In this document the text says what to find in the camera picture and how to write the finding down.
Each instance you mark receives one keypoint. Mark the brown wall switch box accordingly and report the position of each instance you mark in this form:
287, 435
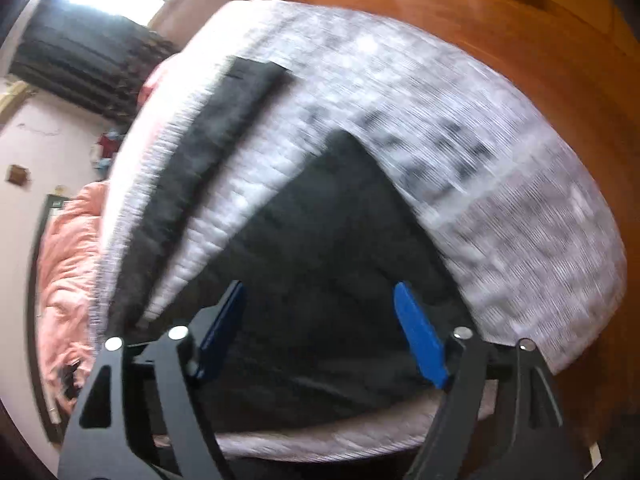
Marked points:
18, 176

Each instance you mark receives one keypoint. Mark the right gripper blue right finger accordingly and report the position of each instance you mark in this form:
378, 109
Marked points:
424, 343

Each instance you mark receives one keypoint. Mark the black pants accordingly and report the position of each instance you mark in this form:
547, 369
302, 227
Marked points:
319, 339

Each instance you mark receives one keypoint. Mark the pink blanket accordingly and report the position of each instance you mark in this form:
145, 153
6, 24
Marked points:
69, 253

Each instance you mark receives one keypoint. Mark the dark patterned curtain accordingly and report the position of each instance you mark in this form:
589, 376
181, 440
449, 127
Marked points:
92, 59

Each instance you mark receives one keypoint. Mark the grey patterned quilted mattress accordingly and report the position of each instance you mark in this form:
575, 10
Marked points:
519, 222

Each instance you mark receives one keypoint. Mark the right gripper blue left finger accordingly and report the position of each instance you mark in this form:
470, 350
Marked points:
214, 329

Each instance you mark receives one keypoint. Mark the pink pillow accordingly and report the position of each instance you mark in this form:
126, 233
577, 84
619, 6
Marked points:
152, 81

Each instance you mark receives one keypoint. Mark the red items on nightstand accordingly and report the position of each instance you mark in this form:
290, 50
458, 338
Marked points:
104, 151

